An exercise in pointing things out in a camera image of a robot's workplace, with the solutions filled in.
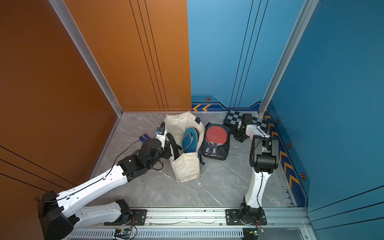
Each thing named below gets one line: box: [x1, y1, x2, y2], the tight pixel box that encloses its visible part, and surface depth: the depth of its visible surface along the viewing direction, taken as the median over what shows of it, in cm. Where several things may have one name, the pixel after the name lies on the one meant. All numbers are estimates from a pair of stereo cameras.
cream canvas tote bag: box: [164, 112, 205, 184], surface depth 86 cm
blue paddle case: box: [181, 127, 198, 153], surface depth 88 cm
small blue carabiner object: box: [139, 133, 150, 143], surface depth 104 cm
